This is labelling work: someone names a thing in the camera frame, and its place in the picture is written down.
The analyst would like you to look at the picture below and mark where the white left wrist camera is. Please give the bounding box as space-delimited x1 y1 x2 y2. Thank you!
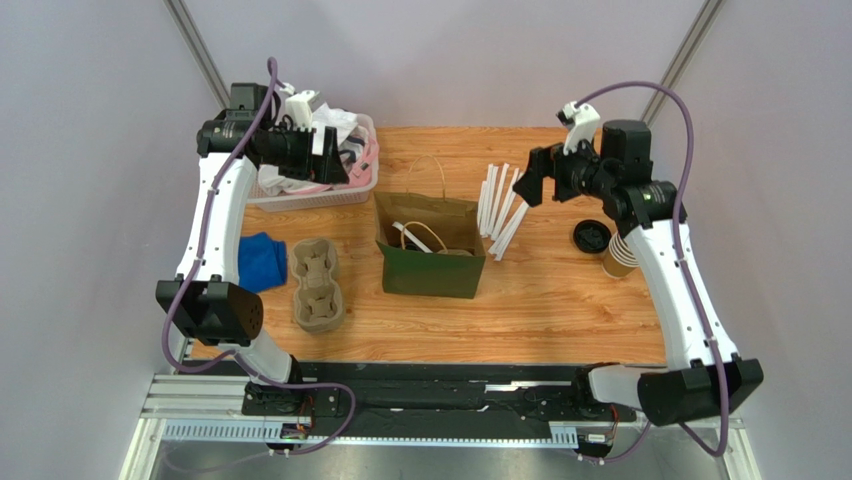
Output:
284 90 323 130

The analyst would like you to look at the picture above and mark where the stack of black lids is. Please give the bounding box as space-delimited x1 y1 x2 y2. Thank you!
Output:
572 219 612 254

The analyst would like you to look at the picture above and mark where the green paper gift bag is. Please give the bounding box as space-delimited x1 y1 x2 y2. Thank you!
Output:
373 165 486 299

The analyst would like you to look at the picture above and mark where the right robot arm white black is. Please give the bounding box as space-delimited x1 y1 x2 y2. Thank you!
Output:
513 120 764 426

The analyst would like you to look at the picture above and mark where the blue cloth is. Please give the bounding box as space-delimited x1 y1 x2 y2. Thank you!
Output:
238 232 288 294

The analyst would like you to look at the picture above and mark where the black plastic cup lid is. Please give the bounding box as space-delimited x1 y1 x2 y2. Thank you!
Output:
401 231 433 253

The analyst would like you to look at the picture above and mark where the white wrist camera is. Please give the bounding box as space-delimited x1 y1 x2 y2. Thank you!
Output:
557 101 600 155
284 90 323 130

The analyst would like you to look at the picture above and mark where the stack of paper cups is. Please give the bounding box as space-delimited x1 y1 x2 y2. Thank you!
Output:
601 233 639 279

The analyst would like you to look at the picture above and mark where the crumpled white cloth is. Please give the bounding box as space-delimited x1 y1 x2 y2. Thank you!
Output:
312 103 358 147

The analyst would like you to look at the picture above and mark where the white plastic basket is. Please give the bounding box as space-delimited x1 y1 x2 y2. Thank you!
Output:
247 114 380 212

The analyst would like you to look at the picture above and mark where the cardboard cup carrier tray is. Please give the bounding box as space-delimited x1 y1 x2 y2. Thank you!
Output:
437 248 475 257
289 237 346 334

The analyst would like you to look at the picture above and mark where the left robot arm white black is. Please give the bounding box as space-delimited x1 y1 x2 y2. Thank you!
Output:
155 83 349 386

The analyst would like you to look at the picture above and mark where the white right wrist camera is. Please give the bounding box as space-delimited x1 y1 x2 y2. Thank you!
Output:
557 101 600 155

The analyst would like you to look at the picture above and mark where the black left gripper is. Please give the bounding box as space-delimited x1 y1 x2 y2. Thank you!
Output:
259 122 348 185

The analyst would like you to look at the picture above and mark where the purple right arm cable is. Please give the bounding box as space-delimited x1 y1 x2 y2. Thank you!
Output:
573 81 731 465

